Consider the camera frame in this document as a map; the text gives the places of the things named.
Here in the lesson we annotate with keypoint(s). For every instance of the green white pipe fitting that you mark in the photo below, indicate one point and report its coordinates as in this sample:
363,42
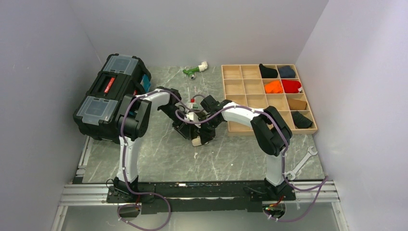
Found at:
191,73

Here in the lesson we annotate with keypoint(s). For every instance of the wooden compartment tray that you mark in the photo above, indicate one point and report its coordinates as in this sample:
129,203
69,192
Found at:
244,85

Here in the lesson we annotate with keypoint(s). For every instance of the black ribbed rolled cloth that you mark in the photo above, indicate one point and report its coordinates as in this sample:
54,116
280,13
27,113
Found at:
301,121

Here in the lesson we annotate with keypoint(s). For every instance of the olive green underwear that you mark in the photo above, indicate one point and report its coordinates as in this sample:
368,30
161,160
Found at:
200,140

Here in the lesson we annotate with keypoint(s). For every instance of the orange rolled cloth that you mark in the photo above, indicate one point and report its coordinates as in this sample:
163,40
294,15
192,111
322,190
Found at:
273,87

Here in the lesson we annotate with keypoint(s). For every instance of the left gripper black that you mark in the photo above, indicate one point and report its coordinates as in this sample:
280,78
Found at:
184,129

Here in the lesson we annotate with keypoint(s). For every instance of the black plastic toolbox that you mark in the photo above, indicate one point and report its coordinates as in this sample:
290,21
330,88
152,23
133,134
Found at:
120,75

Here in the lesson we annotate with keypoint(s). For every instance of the aluminium frame rail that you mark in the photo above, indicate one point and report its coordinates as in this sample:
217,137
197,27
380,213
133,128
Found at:
79,194

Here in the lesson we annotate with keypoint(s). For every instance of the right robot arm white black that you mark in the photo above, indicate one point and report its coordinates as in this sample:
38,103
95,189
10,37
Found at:
272,135

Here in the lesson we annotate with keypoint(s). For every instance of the silver wrench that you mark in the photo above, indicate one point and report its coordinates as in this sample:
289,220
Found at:
291,175

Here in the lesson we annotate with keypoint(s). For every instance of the red rolled cloth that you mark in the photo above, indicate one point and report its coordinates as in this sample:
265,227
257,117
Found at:
291,86

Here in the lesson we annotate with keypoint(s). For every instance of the navy rolled cloth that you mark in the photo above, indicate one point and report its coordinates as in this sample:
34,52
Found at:
286,72

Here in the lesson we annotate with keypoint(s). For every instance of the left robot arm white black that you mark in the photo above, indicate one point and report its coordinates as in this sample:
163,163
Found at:
133,120

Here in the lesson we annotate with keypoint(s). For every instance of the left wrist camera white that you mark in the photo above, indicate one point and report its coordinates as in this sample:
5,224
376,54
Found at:
192,116

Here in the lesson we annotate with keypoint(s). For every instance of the brown rolled cloth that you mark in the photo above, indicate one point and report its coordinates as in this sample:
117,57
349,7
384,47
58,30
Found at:
296,104

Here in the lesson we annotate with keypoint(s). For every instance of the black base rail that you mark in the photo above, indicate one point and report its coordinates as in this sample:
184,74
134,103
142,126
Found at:
194,196

